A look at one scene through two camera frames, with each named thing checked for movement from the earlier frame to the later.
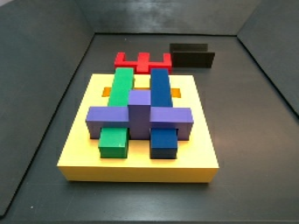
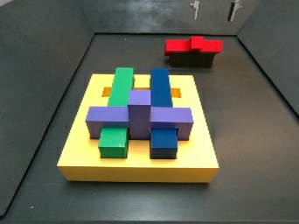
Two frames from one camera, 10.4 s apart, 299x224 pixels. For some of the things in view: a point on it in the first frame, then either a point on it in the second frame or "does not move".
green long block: (115, 137) does not move
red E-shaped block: (143, 66) → (195, 44)
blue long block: (163, 139) does not move
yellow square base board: (195, 164) does not move
